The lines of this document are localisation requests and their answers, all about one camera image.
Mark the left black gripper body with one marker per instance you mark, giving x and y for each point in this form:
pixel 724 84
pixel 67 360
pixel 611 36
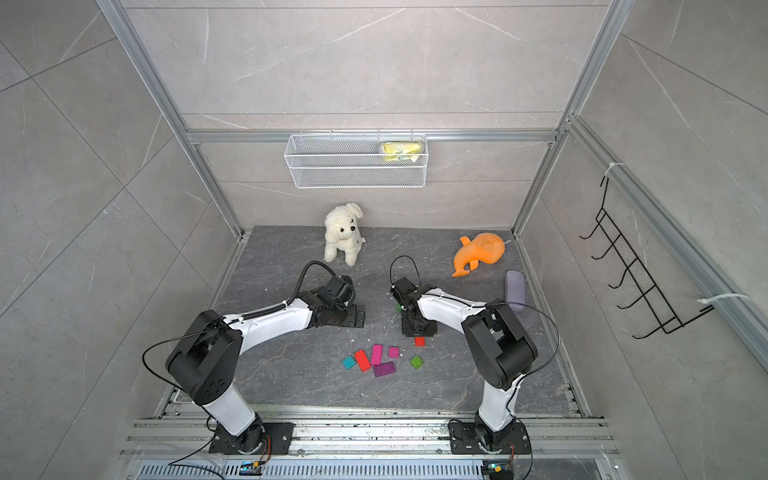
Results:
pixel 348 317

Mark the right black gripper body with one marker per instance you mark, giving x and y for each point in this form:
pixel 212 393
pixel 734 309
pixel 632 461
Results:
pixel 417 328

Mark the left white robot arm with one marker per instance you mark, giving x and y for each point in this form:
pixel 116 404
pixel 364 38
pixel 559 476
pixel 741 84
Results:
pixel 204 361

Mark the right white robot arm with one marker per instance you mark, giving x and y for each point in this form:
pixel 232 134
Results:
pixel 502 350

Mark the light green cube block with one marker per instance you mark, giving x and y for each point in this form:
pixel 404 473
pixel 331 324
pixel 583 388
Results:
pixel 416 362

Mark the upright magenta block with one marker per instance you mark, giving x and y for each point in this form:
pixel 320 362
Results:
pixel 376 356

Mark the teal cube block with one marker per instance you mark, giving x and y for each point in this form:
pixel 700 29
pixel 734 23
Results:
pixel 349 362

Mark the purple block flat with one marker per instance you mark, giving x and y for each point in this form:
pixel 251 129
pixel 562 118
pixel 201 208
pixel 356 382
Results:
pixel 384 369

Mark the white plush dog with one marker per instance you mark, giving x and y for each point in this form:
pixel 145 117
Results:
pixel 342 233

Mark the orange toy watering can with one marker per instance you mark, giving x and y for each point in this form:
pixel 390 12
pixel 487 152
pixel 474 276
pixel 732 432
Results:
pixel 485 248

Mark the purple glasses case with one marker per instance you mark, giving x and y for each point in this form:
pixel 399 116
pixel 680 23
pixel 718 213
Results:
pixel 515 290

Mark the yellow packet in basket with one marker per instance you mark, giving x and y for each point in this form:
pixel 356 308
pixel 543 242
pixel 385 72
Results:
pixel 401 151

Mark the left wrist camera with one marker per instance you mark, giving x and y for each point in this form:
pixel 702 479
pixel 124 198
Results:
pixel 338 293

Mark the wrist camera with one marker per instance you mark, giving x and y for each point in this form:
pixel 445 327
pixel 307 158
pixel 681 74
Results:
pixel 338 293
pixel 403 291

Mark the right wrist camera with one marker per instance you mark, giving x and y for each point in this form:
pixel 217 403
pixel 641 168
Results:
pixel 403 291

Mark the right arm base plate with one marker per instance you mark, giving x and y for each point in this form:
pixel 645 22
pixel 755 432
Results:
pixel 469 438

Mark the aluminium mounting rail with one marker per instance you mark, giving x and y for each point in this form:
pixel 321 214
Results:
pixel 304 442

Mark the white wire mesh basket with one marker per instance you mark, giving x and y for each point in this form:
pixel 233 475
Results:
pixel 352 160

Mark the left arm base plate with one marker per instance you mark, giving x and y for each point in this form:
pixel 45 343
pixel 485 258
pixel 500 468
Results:
pixel 256 440

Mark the black wire hook rack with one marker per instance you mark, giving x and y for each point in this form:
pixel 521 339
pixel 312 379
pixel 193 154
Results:
pixel 635 272

